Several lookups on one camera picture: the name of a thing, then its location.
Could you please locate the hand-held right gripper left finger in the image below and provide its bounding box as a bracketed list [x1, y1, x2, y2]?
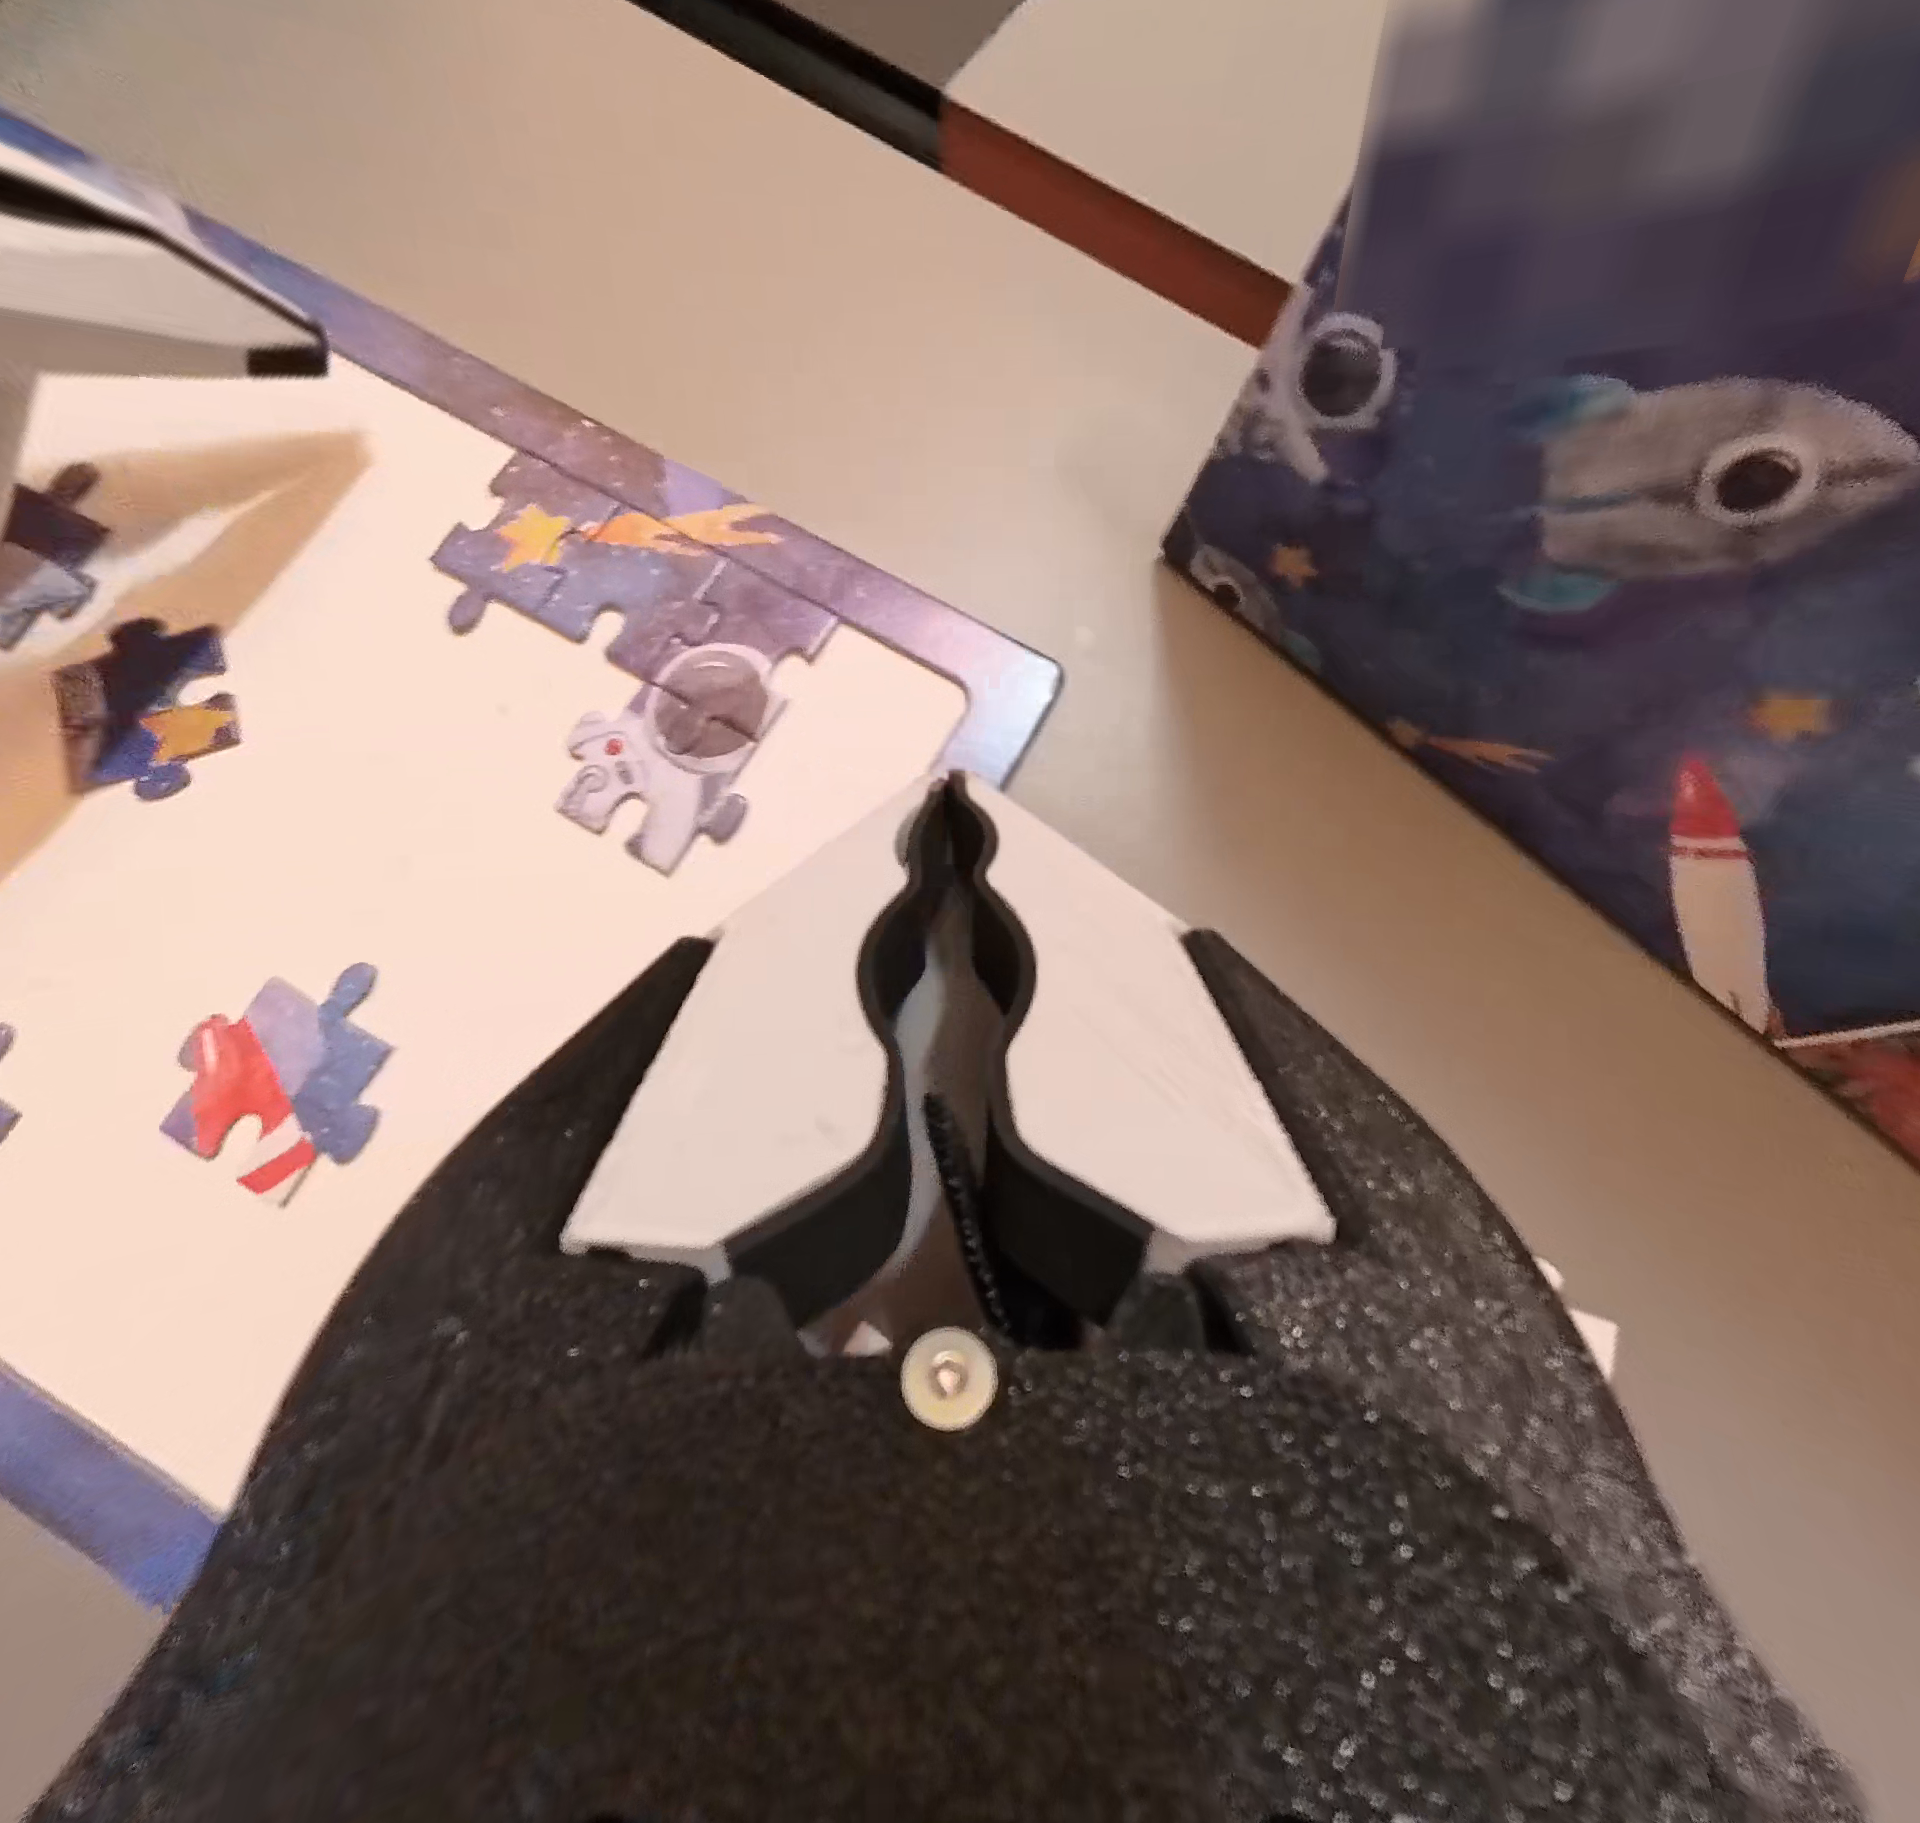
[559, 778, 954, 1321]

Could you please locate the purple grey banded puzzle piece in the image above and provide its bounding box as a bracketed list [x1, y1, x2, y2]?
[0, 463, 114, 654]

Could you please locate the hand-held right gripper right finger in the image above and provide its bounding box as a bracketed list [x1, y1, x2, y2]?
[951, 776, 1339, 1321]

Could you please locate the astronaut helmet puzzle piece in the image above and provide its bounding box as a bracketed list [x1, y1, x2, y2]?
[646, 593, 842, 782]

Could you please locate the blue space puzzle tray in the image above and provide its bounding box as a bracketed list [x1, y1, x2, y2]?
[0, 105, 1069, 1614]

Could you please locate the pile of puzzle pieces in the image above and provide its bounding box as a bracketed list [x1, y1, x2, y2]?
[1540, 1257, 1627, 1383]

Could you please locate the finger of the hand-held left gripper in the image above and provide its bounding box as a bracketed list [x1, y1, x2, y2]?
[0, 209, 329, 380]
[0, 165, 193, 241]

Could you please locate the orange comet puzzle piece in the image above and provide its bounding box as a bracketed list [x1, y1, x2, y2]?
[431, 449, 782, 654]

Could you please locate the small grey robot puzzle piece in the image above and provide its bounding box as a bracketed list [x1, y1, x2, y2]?
[557, 703, 752, 881]

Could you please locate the illustrated puzzle box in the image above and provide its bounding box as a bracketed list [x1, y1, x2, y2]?
[1165, 189, 1920, 1166]

